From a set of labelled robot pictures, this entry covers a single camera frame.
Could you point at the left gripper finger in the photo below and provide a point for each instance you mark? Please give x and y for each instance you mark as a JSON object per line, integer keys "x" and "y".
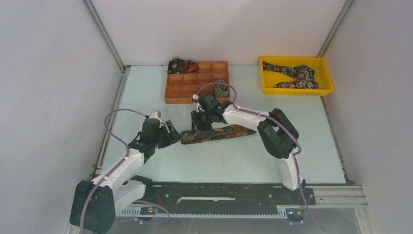
{"x": 170, "y": 140}
{"x": 171, "y": 128}

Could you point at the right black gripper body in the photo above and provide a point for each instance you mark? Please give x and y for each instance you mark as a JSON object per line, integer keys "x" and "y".
{"x": 208, "y": 119}

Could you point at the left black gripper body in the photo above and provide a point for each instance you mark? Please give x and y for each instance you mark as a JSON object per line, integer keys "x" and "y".
{"x": 162, "y": 135}

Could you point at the green orange patterned tie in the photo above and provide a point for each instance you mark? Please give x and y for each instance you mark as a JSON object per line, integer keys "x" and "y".
{"x": 227, "y": 132}

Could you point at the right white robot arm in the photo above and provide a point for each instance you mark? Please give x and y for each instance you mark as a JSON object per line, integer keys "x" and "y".
{"x": 279, "y": 136}

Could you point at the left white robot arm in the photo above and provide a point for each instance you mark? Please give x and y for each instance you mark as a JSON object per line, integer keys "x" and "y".
{"x": 96, "y": 203}

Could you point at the rolled olive green tie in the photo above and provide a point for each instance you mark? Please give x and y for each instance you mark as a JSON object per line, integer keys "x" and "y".
{"x": 220, "y": 89}

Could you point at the orange compartment tray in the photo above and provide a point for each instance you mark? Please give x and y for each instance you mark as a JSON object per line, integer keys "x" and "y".
{"x": 181, "y": 87}

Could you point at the rolled red black tie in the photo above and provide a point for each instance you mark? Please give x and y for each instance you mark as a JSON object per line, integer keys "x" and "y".
{"x": 190, "y": 67}

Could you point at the rolled black floral tie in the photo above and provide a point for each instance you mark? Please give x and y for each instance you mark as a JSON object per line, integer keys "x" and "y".
{"x": 176, "y": 66}

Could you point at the yellow plastic bin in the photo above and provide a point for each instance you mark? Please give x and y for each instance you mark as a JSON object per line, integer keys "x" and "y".
{"x": 322, "y": 76}

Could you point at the dark floral tie in bin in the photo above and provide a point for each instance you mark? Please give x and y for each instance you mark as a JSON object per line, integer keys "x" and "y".
{"x": 304, "y": 76}

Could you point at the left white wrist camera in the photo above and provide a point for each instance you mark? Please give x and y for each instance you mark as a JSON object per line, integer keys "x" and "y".
{"x": 155, "y": 115}

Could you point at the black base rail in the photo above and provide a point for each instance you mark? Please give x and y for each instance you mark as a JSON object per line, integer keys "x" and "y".
{"x": 220, "y": 200}

